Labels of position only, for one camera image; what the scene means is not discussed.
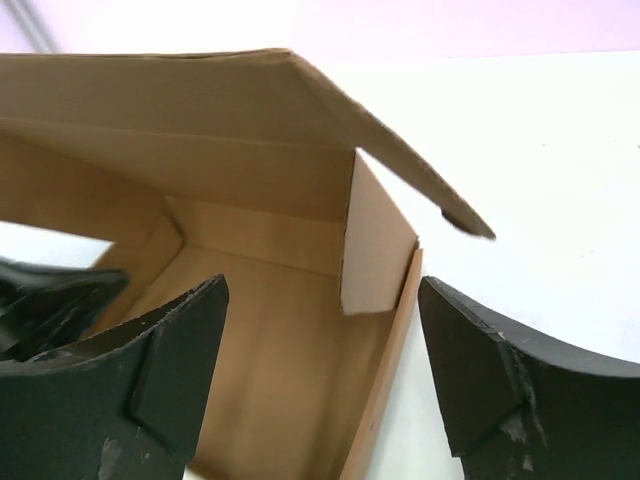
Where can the brown cardboard box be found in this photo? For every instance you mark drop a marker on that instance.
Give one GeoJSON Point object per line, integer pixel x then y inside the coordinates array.
{"type": "Point", "coordinates": [249, 165]}

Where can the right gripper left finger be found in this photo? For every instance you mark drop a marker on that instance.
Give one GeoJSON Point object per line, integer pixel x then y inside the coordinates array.
{"type": "Point", "coordinates": [127, 403]}

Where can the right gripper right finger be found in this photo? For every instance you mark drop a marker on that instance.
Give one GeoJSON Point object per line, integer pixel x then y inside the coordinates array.
{"type": "Point", "coordinates": [519, 404]}

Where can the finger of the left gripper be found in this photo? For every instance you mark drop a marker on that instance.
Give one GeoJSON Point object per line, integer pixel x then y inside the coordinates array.
{"type": "Point", "coordinates": [46, 307]}

